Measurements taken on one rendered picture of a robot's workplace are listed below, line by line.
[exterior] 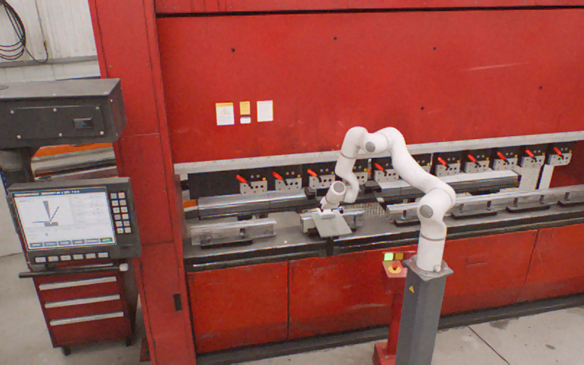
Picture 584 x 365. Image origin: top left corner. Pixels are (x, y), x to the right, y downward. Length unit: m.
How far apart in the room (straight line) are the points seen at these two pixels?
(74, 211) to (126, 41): 0.75
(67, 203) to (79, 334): 1.55
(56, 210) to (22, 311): 2.16
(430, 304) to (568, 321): 1.75
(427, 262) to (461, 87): 1.05
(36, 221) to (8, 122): 0.41
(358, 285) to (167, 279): 1.19
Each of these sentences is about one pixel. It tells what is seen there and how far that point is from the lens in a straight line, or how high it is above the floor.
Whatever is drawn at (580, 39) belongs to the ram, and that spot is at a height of 1.97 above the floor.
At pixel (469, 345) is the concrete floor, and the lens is 3.60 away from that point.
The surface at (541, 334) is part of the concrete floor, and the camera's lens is 3.87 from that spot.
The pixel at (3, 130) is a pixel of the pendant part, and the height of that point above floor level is 1.82.
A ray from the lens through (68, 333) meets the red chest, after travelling 3.45.
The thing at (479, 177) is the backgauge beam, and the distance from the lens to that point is 3.58.
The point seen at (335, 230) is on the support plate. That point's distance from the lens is 2.67.
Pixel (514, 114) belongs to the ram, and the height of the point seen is 1.54.
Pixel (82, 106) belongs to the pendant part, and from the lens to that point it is 1.89.
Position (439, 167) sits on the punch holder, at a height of 1.24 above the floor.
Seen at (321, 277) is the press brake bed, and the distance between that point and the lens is 2.95.
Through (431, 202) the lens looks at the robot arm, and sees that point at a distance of 2.17.
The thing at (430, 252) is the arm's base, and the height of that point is 1.12.
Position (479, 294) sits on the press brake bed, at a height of 0.28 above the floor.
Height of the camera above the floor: 2.39
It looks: 26 degrees down
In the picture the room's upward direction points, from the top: straight up
